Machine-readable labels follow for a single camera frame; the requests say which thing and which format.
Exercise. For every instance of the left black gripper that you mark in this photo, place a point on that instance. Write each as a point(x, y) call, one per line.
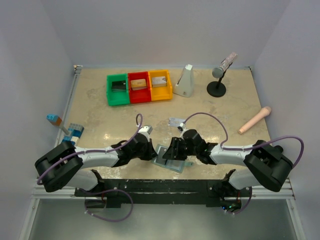
point(151, 151)

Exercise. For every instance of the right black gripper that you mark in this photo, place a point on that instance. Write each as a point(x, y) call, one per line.
point(173, 153)

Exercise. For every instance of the green card holder wallet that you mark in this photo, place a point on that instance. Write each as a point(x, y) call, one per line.
point(173, 165)

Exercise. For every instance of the white credit card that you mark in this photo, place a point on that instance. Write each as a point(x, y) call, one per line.
point(175, 122)

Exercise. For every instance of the black credit card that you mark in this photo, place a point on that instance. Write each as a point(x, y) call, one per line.
point(160, 160)

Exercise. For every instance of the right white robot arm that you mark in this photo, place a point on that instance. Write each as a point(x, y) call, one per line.
point(265, 165)

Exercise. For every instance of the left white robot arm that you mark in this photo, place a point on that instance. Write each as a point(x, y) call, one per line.
point(58, 167)

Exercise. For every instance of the tan card in bin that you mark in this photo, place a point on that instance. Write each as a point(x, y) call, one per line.
point(138, 84)

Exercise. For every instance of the silver card in bin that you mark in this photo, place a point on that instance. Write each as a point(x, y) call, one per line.
point(159, 81)

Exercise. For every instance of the black card in bin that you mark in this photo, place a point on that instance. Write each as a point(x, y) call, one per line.
point(118, 86)

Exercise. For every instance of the yellow plastic bin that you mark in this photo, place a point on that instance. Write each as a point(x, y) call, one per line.
point(161, 93)

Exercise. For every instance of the red plastic bin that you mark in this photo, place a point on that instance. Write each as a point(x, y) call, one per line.
point(140, 96)

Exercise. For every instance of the white metronome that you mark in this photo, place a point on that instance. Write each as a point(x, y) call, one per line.
point(185, 84)

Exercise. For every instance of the green plastic bin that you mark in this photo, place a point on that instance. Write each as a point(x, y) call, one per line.
point(117, 98)

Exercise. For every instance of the black microphone stand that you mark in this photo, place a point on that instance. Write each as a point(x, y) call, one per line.
point(216, 88)

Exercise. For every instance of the blue toy brick stack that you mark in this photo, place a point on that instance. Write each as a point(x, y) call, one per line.
point(76, 131)

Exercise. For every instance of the grey glitter microphone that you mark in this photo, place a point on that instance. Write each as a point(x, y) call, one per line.
point(223, 65)

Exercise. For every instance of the black microphone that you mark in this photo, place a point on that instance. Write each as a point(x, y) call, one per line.
point(279, 148)

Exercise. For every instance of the blue orange brick hammer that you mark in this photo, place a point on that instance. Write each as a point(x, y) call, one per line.
point(56, 121)

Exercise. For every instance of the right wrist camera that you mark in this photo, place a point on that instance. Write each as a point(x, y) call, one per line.
point(182, 128)

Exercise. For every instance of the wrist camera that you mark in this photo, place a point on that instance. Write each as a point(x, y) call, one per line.
point(182, 128)
point(146, 130)

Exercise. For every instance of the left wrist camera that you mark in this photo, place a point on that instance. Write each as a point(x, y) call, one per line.
point(146, 130)

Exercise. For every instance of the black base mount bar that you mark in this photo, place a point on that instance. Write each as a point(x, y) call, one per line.
point(208, 192)

